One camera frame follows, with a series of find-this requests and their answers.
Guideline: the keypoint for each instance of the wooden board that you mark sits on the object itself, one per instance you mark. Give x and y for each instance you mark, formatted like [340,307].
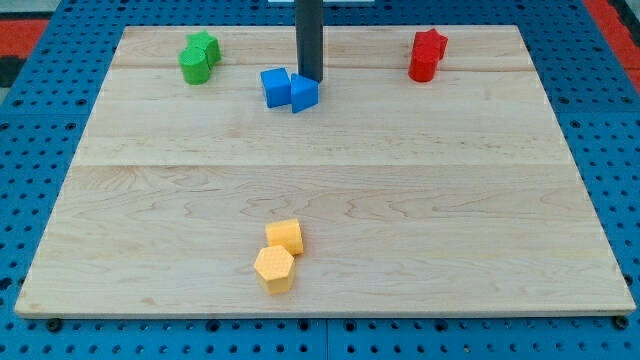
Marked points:
[454,198]

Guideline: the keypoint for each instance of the yellow cube block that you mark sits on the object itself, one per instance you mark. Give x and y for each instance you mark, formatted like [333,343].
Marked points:
[286,233]

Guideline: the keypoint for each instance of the blue triangle block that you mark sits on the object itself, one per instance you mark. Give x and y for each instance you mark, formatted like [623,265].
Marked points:
[304,93]

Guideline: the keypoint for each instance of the yellow hexagon block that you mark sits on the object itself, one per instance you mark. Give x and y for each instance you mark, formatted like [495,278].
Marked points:
[275,269]

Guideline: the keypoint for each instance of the blue cube block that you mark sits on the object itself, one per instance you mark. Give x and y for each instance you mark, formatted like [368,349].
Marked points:
[276,87]

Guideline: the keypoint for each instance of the red cylinder block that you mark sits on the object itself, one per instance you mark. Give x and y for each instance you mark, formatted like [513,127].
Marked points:
[423,64]

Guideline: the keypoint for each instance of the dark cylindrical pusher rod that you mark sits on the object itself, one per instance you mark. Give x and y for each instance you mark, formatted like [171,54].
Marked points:
[309,38]

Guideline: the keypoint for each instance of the green cylinder block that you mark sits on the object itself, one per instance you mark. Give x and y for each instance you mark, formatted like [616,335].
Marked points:
[194,66]

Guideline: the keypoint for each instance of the red star block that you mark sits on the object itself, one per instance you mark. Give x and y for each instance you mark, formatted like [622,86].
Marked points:
[431,38]

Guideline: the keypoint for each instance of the green star block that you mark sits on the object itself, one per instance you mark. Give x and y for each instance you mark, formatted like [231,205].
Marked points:
[208,43]

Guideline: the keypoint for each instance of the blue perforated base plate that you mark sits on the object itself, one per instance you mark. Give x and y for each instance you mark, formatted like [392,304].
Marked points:
[51,99]

